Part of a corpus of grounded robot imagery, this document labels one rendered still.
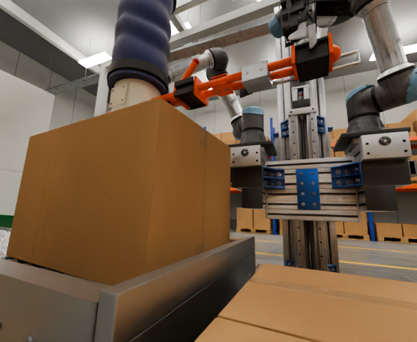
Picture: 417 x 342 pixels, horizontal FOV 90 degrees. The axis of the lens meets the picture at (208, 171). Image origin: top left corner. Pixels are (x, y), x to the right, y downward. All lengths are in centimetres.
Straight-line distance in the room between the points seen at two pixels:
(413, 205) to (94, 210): 949
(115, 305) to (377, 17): 119
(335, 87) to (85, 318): 1036
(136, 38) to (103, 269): 74
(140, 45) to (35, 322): 79
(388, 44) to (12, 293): 129
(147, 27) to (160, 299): 85
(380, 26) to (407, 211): 866
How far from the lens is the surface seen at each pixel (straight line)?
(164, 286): 37
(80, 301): 34
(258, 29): 553
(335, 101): 1013
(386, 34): 116
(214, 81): 66
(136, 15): 98
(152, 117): 48
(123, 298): 30
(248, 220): 785
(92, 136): 64
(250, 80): 61
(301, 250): 113
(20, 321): 46
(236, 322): 39
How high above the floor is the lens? 71
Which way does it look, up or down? 11 degrees up
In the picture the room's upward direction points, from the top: 2 degrees clockwise
